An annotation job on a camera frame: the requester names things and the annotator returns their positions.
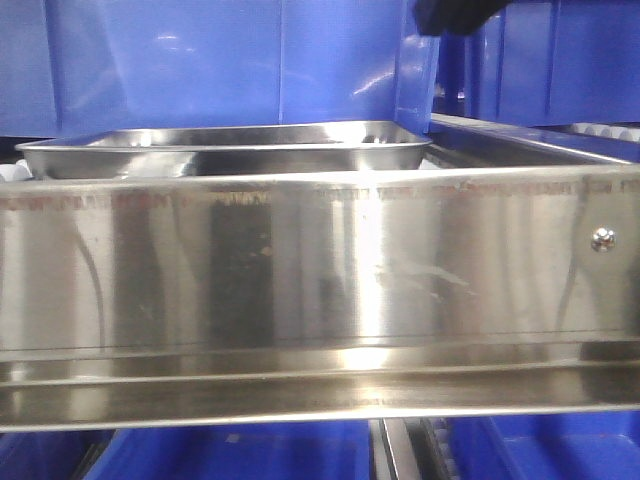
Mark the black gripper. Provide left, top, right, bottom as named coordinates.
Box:
left=413, top=0, right=510, bottom=36

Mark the silver metal tray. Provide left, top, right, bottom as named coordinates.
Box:
left=16, top=121, right=431, bottom=180

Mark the blue ribbed crate right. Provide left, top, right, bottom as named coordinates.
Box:
left=434, top=1, right=639, bottom=126

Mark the large blue plastic bin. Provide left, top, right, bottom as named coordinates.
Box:
left=1, top=1, right=439, bottom=138

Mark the roller track lower shelf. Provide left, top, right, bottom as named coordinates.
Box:
left=369, top=417, right=460, bottom=480

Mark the white roller track upper shelf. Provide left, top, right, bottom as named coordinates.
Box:
left=0, top=159, right=33, bottom=183

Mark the blue bin lower centre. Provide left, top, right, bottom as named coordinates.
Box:
left=85, top=420, right=370, bottom=479

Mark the blue bin lower right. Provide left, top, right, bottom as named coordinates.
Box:
left=448, top=410, right=639, bottom=479

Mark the blue bin lower left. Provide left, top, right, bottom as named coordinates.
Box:
left=1, top=430, right=115, bottom=479

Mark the round-head screw on rail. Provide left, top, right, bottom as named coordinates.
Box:
left=591, top=226, right=617, bottom=253

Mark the stainless steel shelf front rail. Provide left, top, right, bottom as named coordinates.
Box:
left=1, top=165, right=639, bottom=431

